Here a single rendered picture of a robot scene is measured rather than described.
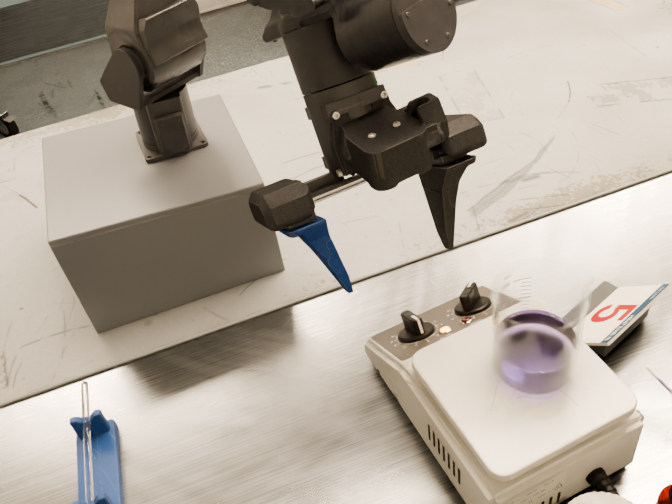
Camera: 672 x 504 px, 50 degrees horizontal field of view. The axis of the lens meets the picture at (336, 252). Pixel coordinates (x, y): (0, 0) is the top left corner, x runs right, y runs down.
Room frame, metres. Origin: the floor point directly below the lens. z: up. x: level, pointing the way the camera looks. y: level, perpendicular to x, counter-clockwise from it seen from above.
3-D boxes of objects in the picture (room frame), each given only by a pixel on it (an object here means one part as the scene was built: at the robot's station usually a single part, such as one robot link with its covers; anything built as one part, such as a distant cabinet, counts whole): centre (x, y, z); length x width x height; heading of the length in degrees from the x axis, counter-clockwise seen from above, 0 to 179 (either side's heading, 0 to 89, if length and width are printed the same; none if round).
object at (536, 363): (0.31, -0.13, 1.03); 0.07 x 0.06 x 0.08; 103
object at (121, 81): (0.65, 0.14, 1.10); 0.09 x 0.07 x 0.06; 136
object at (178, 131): (0.65, 0.15, 1.04); 0.07 x 0.07 x 0.06; 16
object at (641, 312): (0.40, -0.23, 0.92); 0.09 x 0.06 x 0.04; 124
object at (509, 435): (0.30, -0.11, 0.98); 0.12 x 0.12 x 0.01; 19
